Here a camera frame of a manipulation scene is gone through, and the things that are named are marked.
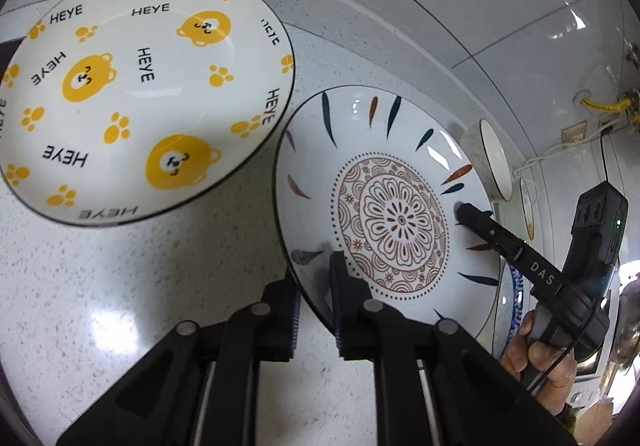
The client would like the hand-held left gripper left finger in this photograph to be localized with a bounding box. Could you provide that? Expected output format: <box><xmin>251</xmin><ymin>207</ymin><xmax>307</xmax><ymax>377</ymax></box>
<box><xmin>56</xmin><ymin>276</ymin><xmax>303</xmax><ymax>446</ymax></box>

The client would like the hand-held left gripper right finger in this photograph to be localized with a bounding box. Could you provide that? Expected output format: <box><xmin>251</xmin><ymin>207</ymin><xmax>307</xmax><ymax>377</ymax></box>
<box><xmin>327</xmin><ymin>251</ymin><xmax>577</xmax><ymax>446</ymax></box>

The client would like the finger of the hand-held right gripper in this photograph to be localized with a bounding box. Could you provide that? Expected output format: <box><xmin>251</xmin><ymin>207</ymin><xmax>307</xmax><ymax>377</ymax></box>
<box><xmin>456</xmin><ymin>203</ymin><xmax>527</xmax><ymax>263</ymax></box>

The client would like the white bowl blue leaf print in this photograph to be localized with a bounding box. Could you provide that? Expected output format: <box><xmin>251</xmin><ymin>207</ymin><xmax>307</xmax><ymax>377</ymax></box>
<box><xmin>519</xmin><ymin>176</ymin><xmax>537</xmax><ymax>241</ymax></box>

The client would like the white plate mandala pattern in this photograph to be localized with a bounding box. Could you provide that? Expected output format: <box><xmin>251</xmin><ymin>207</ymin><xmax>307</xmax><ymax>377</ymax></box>
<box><xmin>274</xmin><ymin>86</ymin><xmax>503</xmax><ymax>359</ymax></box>

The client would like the person's right hand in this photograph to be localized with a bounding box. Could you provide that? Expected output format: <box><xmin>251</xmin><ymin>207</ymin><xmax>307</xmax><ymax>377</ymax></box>
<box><xmin>500</xmin><ymin>313</ymin><xmax>579</xmax><ymax>408</ymax></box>

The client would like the metal pot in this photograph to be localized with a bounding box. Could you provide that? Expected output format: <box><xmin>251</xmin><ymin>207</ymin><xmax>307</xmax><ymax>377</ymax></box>
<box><xmin>612</xmin><ymin>276</ymin><xmax>640</xmax><ymax>392</ymax></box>

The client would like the grey speckled bowl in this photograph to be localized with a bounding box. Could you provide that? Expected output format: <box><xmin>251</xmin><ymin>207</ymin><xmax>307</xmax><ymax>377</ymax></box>
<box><xmin>460</xmin><ymin>119</ymin><xmax>514</xmax><ymax>202</ymax></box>

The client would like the blue rimmed plate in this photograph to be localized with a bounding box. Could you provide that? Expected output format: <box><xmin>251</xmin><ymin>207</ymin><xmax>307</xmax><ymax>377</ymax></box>
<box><xmin>492</xmin><ymin>259</ymin><xmax>526</xmax><ymax>359</ymax></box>

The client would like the white plate yellow bear print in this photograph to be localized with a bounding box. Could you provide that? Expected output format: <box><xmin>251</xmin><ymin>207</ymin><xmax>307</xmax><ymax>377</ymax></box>
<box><xmin>0</xmin><ymin>0</ymin><xmax>296</xmax><ymax>227</ymax></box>

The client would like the white cable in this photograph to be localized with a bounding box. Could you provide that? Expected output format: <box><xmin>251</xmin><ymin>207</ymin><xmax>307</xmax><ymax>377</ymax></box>
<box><xmin>515</xmin><ymin>123</ymin><xmax>617</xmax><ymax>173</ymax></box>

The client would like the beige wall socket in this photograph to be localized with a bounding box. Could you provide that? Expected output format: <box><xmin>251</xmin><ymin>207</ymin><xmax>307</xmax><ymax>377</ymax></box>
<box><xmin>561</xmin><ymin>122</ymin><xmax>586</xmax><ymax>147</ymax></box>

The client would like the black cable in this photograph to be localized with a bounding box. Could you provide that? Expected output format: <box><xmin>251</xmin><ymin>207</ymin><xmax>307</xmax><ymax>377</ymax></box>
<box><xmin>599</xmin><ymin>122</ymin><xmax>612</xmax><ymax>184</ymax></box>

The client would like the yellow cable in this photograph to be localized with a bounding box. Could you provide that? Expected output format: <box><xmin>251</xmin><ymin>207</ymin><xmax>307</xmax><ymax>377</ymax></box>
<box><xmin>579</xmin><ymin>95</ymin><xmax>632</xmax><ymax>113</ymax></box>

